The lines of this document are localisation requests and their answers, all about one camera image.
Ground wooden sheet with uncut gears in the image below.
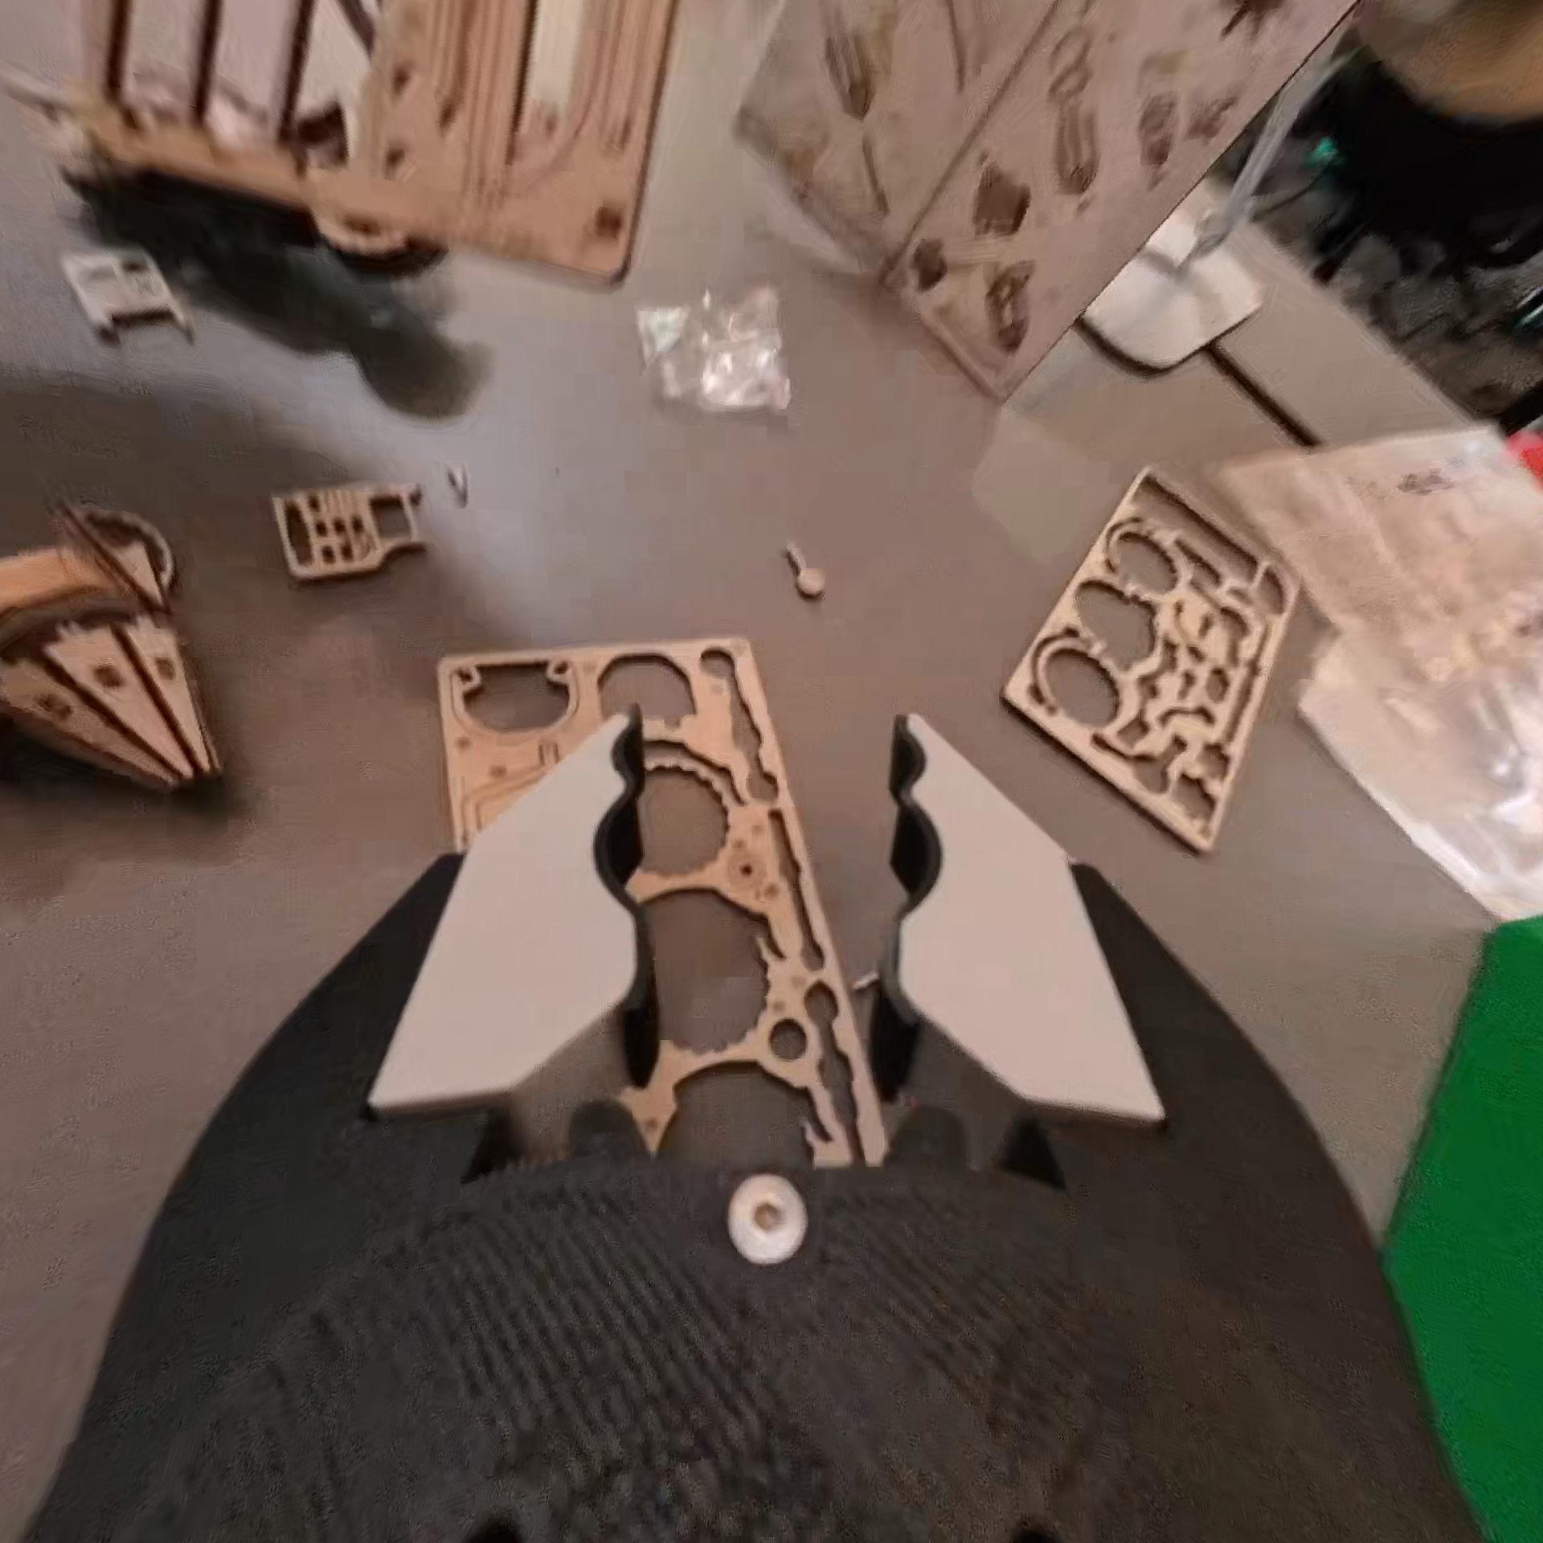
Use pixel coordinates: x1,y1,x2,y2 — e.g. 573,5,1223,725
66,0,679,287

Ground green plastic bin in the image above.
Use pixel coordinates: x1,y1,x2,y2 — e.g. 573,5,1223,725
1379,917,1543,1543

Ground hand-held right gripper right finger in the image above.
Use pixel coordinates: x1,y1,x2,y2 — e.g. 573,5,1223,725
870,712,1168,1129

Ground fan-shaped wooden model part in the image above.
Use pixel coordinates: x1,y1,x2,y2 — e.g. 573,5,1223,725
0,500,226,794

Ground small slotted wooden piece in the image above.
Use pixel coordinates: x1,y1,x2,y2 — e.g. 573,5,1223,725
57,247,196,348

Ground wooden piece with grid slots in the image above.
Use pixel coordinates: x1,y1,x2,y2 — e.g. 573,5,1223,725
270,480,428,587

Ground clear plastic parts bag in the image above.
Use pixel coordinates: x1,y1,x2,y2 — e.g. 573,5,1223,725
635,286,793,418

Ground wooden sheet with gear holes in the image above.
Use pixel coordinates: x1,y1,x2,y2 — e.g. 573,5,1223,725
437,636,891,1169

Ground grey desk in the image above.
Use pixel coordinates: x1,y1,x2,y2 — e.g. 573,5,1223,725
0,0,1543,1543

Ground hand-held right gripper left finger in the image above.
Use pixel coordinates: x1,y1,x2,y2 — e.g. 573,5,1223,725
365,710,663,1121

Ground white printed paper sheet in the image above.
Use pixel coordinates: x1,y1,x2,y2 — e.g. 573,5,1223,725
1217,429,1543,642

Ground clear plastic wrap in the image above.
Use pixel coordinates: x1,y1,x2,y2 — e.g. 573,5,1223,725
1298,603,1543,921

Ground wooden sheet, three oval holes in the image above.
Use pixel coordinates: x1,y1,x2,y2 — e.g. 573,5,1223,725
1003,469,1304,857

